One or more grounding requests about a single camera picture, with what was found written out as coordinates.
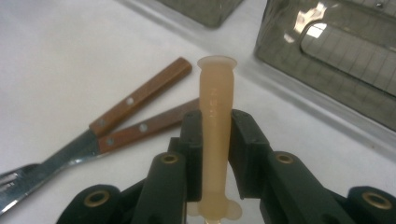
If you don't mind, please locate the wooden handled steel knife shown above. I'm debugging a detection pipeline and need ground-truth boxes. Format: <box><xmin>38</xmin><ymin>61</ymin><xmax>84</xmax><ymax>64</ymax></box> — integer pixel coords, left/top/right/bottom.
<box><xmin>69</xmin><ymin>97</ymin><xmax>200</xmax><ymax>164</ymax></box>

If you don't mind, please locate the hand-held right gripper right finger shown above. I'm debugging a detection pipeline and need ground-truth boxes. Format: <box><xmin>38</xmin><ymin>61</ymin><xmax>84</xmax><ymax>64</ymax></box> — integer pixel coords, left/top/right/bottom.
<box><xmin>229</xmin><ymin>108</ymin><xmax>272</xmax><ymax>201</ymax></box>

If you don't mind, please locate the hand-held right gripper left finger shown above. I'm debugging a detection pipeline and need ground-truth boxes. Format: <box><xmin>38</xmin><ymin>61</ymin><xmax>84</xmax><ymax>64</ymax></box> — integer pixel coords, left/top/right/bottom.
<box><xmin>169</xmin><ymin>110</ymin><xmax>204</xmax><ymax>202</ymax></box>

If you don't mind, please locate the smoky clear plastic bin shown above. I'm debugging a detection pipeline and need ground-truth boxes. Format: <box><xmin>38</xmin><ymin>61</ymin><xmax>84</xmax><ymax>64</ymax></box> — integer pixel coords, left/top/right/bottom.
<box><xmin>155</xmin><ymin>0</ymin><xmax>245</xmax><ymax>29</ymax></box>
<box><xmin>254</xmin><ymin>0</ymin><xmax>396</xmax><ymax>133</ymax></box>

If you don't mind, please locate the beige plastic spoon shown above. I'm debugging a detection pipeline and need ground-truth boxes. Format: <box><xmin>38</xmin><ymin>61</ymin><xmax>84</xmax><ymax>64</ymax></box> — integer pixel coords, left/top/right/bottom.
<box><xmin>186</xmin><ymin>55</ymin><xmax>244</xmax><ymax>224</ymax></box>

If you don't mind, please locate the wooden handled steel fork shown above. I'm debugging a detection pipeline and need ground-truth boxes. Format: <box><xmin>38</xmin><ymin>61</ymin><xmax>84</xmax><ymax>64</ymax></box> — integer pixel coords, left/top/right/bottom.
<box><xmin>0</xmin><ymin>56</ymin><xmax>193</xmax><ymax>217</ymax></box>

